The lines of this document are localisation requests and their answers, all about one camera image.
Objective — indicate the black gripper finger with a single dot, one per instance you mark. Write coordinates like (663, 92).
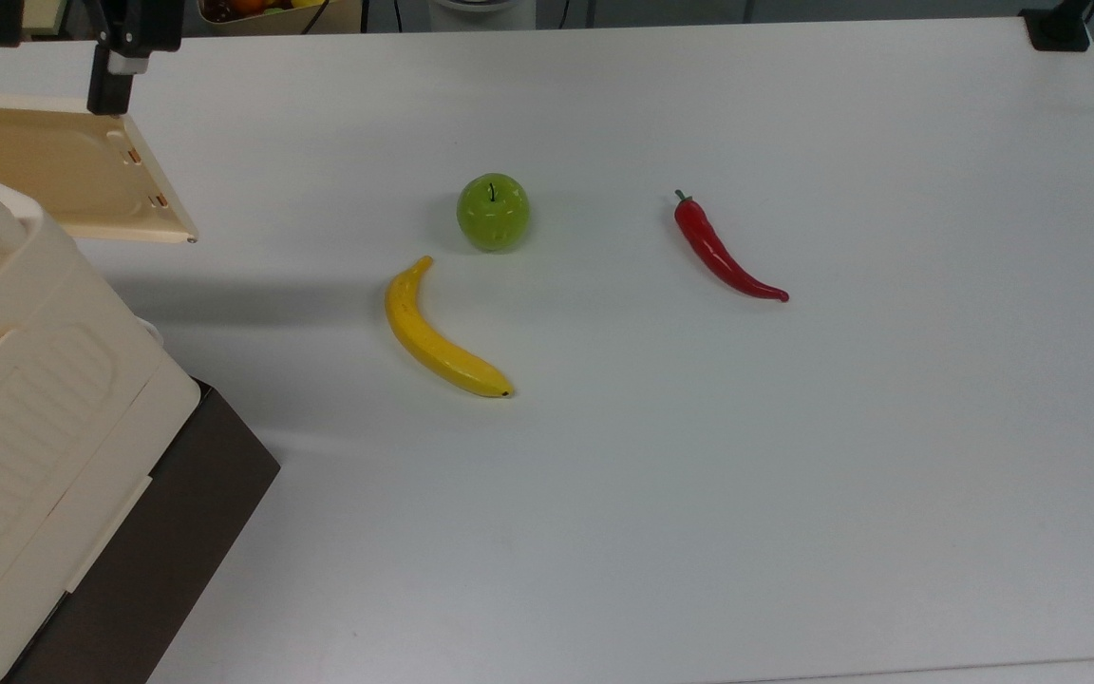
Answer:
(112, 87)

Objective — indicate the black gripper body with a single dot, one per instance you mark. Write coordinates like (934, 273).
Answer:
(141, 24)

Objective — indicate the cream cabinet door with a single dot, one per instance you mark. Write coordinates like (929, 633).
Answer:
(44, 171)

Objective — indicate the cream plastic cabinet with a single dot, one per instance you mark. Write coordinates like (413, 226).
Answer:
(25, 418)

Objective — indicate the green toy apple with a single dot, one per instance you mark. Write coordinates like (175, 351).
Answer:
(493, 211)

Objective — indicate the yellow toy banana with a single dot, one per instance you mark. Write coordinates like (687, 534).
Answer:
(433, 337)

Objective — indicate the dark brown drawer box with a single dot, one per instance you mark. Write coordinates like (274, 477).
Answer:
(177, 513)

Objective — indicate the red toy chili pepper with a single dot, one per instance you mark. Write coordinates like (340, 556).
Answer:
(718, 255)

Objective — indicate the black post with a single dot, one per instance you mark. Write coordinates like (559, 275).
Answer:
(2, 21)

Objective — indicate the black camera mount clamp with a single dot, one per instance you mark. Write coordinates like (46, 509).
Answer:
(1058, 27)

